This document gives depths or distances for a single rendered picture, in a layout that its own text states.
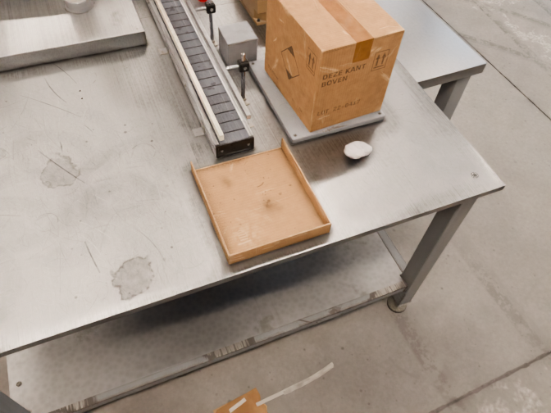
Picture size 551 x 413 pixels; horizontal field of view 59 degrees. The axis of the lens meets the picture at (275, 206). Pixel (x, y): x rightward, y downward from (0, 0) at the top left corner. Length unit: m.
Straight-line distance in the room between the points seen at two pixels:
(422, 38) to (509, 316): 1.17
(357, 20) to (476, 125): 1.69
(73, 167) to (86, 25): 0.56
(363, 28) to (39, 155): 0.90
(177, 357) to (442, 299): 1.11
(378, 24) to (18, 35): 1.09
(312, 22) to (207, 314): 1.02
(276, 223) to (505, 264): 1.41
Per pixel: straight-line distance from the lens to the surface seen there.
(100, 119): 1.48
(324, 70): 1.24
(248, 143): 1.32
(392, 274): 1.89
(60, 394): 1.75
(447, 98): 1.89
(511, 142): 2.91
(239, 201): 1.22
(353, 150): 1.33
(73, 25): 1.76
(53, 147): 1.43
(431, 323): 2.10
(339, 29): 1.28
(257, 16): 1.80
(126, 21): 1.74
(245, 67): 1.39
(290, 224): 1.19
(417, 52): 1.79
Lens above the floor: 1.82
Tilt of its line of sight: 54 degrees down
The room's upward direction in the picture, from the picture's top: 5 degrees clockwise
